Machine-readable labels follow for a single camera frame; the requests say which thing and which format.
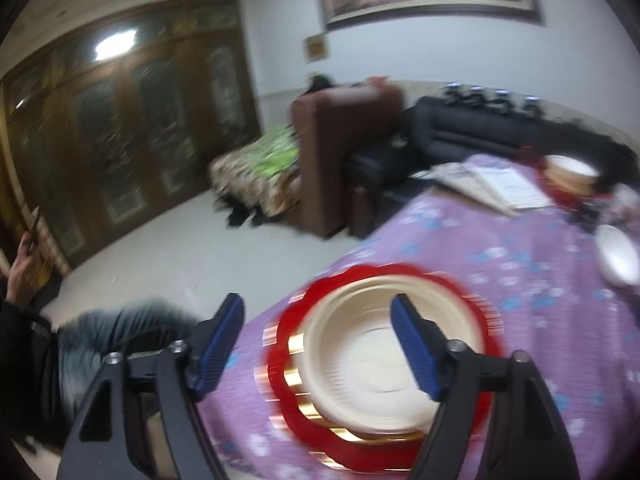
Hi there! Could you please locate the purple floral tablecloth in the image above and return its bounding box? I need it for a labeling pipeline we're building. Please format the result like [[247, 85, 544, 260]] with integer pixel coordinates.
[[198, 192, 639, 479]]

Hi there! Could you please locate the small yellow wall plaque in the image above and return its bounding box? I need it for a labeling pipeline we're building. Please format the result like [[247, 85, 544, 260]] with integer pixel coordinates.
[[304, 34, 329, 63]]

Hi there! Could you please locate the red tray under stack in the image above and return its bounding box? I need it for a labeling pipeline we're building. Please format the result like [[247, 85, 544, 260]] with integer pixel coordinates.
[[515, 146, 613, 209]]

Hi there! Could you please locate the dark wooden cabinet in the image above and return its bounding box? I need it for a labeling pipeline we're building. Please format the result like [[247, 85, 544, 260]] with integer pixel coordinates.
[[1, 0, 259, 269]]

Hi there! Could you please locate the green patterned blanket pile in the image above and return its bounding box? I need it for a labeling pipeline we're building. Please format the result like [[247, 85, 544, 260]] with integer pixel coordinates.
[[207, 126, 302, 218]]

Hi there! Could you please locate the red plate with gold print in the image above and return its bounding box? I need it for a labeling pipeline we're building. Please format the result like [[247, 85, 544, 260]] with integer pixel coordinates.
[[264, 263, 504, 474]]

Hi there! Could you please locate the black leather sofa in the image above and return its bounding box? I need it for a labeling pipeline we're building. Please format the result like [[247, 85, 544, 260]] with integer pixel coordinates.
[[346, 96, 639, 240]]

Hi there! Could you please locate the brown armchair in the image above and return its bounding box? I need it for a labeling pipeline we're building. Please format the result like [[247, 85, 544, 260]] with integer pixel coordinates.
[[290, 84, 404, 238]]

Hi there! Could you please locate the large white foam bowl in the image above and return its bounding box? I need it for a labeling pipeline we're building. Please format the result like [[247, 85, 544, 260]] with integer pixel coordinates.
[[594, 224, 639, 287]]

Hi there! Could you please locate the beige plastic bowl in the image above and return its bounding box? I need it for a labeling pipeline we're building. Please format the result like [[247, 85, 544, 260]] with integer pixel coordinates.
[[288, 273, 488, 436]]

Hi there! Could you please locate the seated person in jeans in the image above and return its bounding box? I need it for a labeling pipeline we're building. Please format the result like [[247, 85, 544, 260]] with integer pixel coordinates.
[[1, 232, 198, 450]]

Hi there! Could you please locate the beige magazine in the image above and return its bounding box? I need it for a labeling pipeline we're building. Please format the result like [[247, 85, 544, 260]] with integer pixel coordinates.
[[432, 162, 518, 218]]

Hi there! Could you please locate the open white booklet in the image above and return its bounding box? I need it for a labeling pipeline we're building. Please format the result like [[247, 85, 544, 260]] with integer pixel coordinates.
[[469, 166, 552, 211]]

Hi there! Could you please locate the stack of beige bowls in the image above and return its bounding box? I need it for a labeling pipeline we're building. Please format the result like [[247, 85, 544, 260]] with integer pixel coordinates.
[[544, 154, 600, 197]]

